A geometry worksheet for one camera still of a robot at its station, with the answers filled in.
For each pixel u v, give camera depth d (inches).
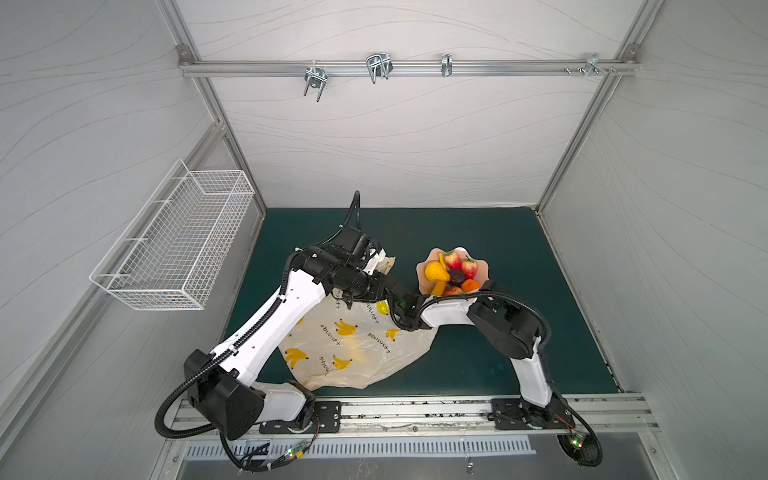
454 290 37.5
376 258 27.1
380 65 30.1
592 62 30.1
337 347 30.0
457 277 37.4
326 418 29.0
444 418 29.5
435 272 36.9
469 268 37.6
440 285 37.4
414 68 30.8
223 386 14.8
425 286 37.3
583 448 28.4
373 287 25.1
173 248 27.1
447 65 30.8
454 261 38.7
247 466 26.5
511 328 20.2
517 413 28.8
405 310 28.8
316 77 31.2
